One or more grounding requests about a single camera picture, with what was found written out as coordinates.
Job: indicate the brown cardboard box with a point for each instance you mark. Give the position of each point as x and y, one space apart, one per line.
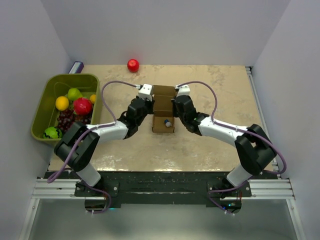
163 109

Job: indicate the purple white box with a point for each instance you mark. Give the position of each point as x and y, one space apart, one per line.
76 68

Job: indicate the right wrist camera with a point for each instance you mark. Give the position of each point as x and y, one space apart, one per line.
182 90

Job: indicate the small blue white toy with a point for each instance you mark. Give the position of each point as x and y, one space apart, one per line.
168 123

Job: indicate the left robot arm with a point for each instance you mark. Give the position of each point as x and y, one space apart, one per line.
77 146

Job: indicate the purple grapes bunch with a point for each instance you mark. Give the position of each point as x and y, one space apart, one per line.
67 117

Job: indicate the yellow lemon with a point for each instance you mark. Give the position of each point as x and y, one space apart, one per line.
62 103

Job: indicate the small watermelon toy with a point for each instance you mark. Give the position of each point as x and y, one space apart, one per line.
52 133

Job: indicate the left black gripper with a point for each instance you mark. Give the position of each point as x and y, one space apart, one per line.
150 103

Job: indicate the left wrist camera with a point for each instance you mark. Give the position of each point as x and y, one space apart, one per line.
145 92

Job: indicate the green plastic bin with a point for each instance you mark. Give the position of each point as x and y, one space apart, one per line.
46 114

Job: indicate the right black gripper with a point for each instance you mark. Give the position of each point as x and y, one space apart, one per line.
174 112

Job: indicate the red apple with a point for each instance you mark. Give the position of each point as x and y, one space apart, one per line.
133 65

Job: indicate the small orange fruit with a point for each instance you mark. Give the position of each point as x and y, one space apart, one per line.
92 98

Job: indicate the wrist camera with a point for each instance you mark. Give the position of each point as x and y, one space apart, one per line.
182 90
145 92

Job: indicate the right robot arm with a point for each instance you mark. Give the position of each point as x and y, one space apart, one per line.
251 143

